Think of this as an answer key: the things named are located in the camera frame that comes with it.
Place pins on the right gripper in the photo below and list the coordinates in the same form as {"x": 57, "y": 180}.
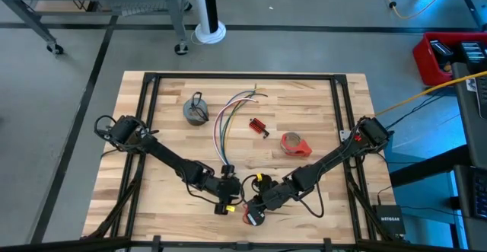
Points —
{"x": 275, "y": 196}

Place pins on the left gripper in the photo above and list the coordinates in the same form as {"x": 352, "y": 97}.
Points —
{"x": 224, "y": 189}

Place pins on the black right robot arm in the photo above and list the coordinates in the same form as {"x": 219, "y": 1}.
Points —
{"x": 327, "y": 160}

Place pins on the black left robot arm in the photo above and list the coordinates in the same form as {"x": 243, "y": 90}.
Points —
{"x": 167, "y": 157}

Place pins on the black rig bar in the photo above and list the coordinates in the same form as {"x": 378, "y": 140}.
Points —
{"x": 243, "y": 246}

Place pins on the clear packing tape roll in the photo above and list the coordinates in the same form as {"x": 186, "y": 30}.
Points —
{"x": 284, "y": 145}

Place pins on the red tape dispenser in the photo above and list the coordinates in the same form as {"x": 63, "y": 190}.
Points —
{"x": 302, "y": 149}

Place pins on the red ribbed block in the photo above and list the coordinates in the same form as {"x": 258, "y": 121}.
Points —
{"x": 257, "y": 125}

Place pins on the white pole with round base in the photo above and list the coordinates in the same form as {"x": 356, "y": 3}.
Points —
{"x": 201, "y": 8}

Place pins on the red plastic bin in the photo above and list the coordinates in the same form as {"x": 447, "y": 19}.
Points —
{"x": 423, "y": 63}

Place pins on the keyboard with coloured lights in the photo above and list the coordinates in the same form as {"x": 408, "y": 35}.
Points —
{"x": 481, "y": 195}

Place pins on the black desk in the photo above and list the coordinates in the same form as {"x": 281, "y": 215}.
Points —
{"x": 472, "y": 130}

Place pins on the small black device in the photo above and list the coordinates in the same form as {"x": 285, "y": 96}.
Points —
{"x": 441, "y": 50}

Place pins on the large black device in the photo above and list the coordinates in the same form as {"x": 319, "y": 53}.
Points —
{"x": 473, "y": 54}

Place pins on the black network switch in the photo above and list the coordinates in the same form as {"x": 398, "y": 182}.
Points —
{"x": 390, "y": 221}

